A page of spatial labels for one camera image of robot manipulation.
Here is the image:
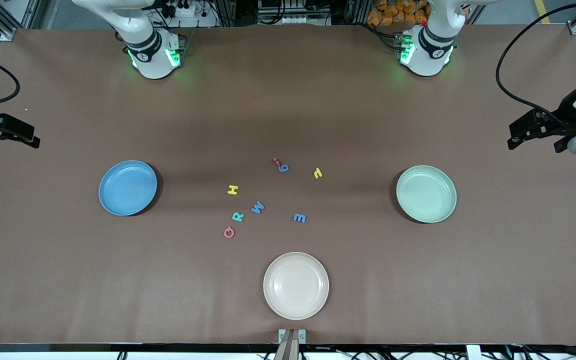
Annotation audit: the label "blue plate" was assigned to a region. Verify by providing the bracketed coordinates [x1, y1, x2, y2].
[98, 160, 159, 217]

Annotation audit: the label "cream plate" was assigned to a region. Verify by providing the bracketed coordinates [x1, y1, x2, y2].
[263, 251, 330, 321]

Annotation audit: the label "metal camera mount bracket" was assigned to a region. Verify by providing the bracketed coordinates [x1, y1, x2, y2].
[278, 328, 307, 360]

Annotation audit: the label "green plate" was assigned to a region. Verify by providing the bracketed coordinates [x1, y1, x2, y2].
[396, 165, 458, 224]

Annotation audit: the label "orange netted bags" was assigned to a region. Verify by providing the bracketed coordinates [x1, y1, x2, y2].
[367, 0, 429, 27]

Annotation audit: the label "white power strip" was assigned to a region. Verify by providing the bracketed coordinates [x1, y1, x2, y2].
[160, 0, 199, 18]

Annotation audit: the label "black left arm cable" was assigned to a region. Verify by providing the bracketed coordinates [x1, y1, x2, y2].
[495, 0, 576, 123]

